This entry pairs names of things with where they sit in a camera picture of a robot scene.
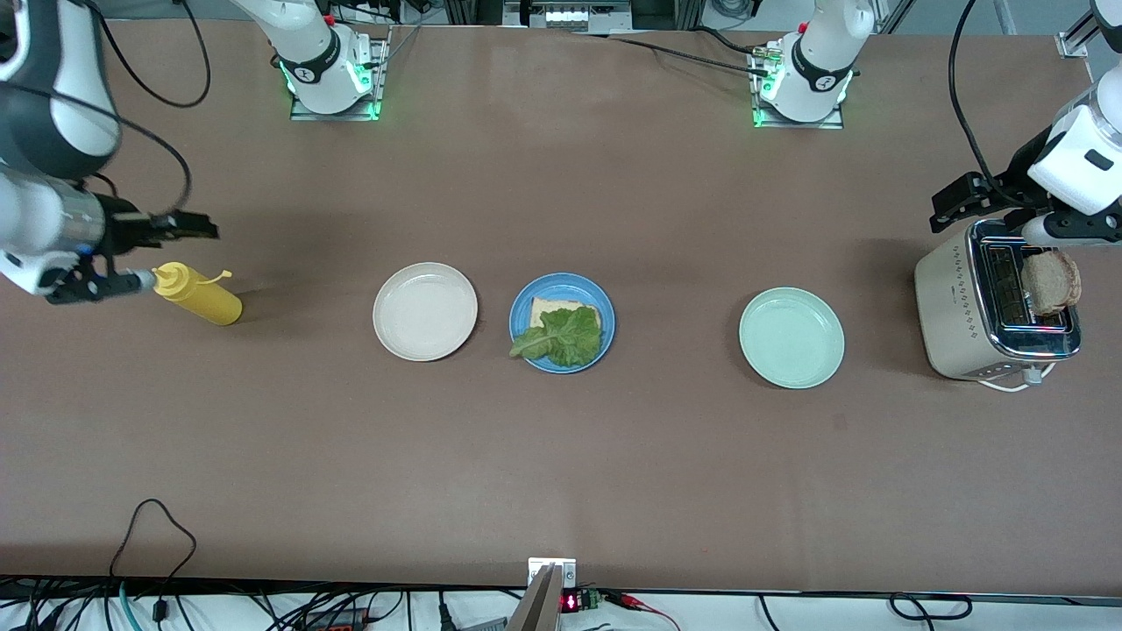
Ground black red power strip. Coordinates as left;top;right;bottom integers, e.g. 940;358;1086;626
302;609;369;631

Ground brown bread slice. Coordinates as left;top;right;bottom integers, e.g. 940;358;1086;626
529;297;602;339
1020;250;1083;317

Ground long black base cable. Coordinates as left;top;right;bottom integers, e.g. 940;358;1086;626
570;31;772;76

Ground light green round plate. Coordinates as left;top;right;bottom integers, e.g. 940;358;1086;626
738;287;846;390

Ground short black base cable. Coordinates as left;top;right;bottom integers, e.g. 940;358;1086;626
692;26;777;57

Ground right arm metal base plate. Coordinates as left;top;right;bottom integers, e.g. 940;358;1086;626
289;26;392;123

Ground blue round plate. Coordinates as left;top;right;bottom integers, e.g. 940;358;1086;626
509;273;616;375

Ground beige round plate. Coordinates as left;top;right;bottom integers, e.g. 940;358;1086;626
373;262;479;363

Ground white toaster power cord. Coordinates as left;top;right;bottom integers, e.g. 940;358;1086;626
975;364;1050;393

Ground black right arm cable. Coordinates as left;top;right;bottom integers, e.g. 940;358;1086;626
0;0;212;216

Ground red clip lead wires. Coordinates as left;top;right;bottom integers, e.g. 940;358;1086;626
605;592;681;630

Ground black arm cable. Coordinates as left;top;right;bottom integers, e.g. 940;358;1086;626
0;0;212;216
948;0;1019;205

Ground aluminium frame profile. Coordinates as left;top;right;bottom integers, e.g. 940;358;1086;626
1055;0;1107;60

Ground grey metal camera bracket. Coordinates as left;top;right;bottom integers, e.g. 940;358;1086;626
507;557;579;631

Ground metal equipment rack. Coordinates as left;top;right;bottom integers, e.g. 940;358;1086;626
443;0;702;32

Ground silver beige toaster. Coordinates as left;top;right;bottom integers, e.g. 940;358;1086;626
913;218;1083;382

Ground yellow mustard squeeze bottle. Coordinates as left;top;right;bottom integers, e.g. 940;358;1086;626
151;261;244;327

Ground thin black looped cable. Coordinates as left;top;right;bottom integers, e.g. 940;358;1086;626
109;498;199;606

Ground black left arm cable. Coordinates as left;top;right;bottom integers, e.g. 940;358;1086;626
948;0;1019;205

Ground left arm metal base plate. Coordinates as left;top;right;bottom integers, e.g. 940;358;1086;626
749;42;848;131

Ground green lettuce leaf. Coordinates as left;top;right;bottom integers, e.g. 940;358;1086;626
509;305;605;369

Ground black coiled floor cable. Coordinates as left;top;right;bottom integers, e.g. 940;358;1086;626
888;592;974;621

